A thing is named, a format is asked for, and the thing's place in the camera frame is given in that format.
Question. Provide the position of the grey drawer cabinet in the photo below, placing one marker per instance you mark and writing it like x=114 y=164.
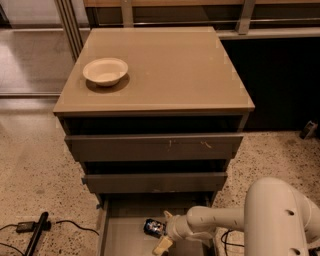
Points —
x=179 y=81

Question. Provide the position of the white paper bowl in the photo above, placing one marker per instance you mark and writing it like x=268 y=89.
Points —
x=105 y=71

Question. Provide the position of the grey open bottom drawer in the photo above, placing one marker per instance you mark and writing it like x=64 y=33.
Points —
x=123 y=217

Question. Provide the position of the blue pepsi can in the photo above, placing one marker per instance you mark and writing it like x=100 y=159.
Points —
x=154 y=228

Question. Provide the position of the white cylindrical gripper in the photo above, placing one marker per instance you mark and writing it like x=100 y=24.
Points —
x=174 y=227

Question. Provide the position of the metal shelf rack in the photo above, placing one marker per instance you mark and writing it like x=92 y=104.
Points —
x=231 y=19

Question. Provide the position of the grey top drawer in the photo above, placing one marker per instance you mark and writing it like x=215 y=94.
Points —
x=162 y=147

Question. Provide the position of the black rod on floor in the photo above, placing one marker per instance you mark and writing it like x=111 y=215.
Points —
x=42 y=225

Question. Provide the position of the grey middle drawer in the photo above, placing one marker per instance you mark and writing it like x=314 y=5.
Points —
x=155 y=183

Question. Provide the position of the dark small floor object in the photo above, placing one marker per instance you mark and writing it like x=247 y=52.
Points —
x=308 y=130

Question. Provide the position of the black power adapter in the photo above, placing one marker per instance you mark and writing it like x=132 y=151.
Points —
x=24 y=227

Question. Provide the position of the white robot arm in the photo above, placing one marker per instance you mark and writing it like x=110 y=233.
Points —
x=276 y=219

